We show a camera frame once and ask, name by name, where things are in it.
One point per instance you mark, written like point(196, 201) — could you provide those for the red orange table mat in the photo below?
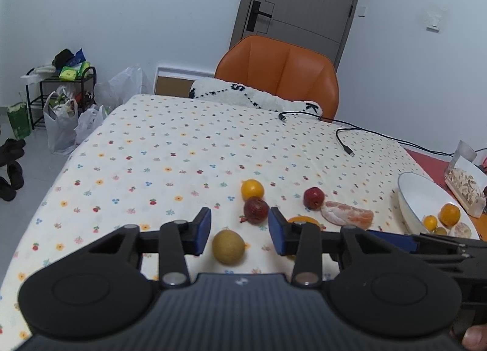
point(435, 168)

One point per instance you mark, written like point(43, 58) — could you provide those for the green-brown round fruit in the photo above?
point(228, 247)

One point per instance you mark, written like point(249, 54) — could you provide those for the small green-brown fruit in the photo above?
point(440, 231)

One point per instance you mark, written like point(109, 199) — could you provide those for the black door handle lock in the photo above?
point(254, 13)

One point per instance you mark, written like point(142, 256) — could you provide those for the small yellow kumquat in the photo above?
point(252, 188)

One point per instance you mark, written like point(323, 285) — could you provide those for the white plastic bag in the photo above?
point(120, 88)

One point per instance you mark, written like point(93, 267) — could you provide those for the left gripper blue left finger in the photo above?
point(173, 241)

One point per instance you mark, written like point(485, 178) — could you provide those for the large orange tangerine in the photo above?
point(449, 215)

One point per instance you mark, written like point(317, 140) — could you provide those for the green paper bag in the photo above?
point(19, 120)

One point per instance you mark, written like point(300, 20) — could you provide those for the peeled pomelo segment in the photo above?
point(460, 230)
point(341, 214)

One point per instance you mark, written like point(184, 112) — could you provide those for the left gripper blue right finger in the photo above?
point(306, 242)

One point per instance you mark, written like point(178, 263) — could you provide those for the peeled pomelo segment on plate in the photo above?
point(460, 230)

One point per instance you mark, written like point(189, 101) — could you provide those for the tissue box floral cover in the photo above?
point(468, 184)

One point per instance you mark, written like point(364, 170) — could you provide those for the floral tablecloth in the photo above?
point(156, 159)

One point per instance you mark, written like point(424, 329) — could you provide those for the white fluffy cushion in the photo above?
point(237, 94)

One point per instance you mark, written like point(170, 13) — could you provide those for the grey door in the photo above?
point(300, 1)

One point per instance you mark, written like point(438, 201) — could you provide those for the orange leather chair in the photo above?
point(281, 69)

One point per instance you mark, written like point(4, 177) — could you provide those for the black metal shelf rack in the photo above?
point(38, 87)

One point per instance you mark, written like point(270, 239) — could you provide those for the small kumquat on plate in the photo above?
point(430, 222)

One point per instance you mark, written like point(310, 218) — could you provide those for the dark red jujube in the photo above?
point(255, 211)

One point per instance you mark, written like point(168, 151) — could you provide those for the person's right hand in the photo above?
point(475, 338)

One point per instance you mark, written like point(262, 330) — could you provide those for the white framed board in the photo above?
point(171, 81)

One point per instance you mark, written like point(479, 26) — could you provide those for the white plate blue rim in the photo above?
point(419, 197)

